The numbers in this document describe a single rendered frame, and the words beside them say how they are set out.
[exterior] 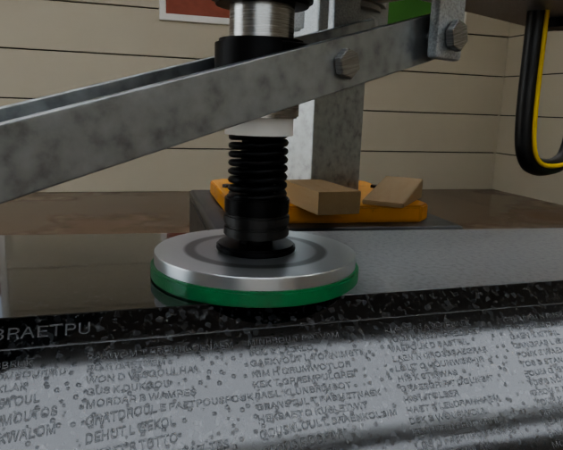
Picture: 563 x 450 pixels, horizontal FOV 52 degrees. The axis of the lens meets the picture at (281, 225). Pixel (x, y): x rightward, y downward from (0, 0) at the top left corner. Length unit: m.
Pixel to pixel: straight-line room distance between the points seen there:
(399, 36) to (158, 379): 0.42
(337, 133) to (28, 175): 1.13
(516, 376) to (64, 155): 0.45
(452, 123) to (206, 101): 7.50
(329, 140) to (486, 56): 6.81
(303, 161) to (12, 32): 5.53
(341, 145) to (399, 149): 6.09
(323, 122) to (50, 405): 1.08
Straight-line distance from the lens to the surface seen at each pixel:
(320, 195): 1.20
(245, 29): 0.57
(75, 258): 0.69
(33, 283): 0.61
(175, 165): 6.74
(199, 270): 0.53
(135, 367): 0.50
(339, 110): 1.48
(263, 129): 0.56
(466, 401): 0.58
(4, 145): 0.42
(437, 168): 7.88
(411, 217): 1.41
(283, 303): 0.52
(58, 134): 0.43
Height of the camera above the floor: 1.00
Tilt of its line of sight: 12 degrees down
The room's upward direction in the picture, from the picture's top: 2 degrees clockwise
